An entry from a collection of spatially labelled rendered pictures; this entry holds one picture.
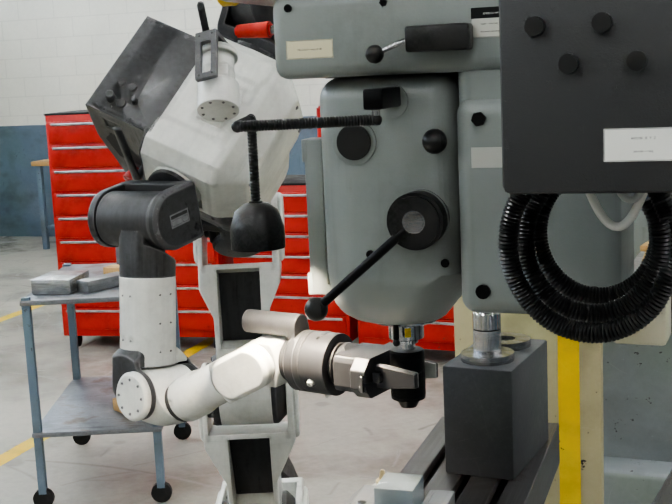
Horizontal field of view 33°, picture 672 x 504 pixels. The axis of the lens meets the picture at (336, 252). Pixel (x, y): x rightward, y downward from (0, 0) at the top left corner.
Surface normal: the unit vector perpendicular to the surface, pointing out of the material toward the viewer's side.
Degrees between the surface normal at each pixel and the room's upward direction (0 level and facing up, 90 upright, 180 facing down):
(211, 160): 57
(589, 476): 90
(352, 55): 90
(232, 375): 98
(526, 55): 90
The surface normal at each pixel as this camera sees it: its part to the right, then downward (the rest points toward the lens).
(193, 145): -0.02, -0.40
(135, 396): -0.65, 0.05
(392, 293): -0.25, 0.61
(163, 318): 0.76, 0.05
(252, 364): -0.54, 0.29
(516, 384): 0.90, 0.03
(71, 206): -0.23, 0.17
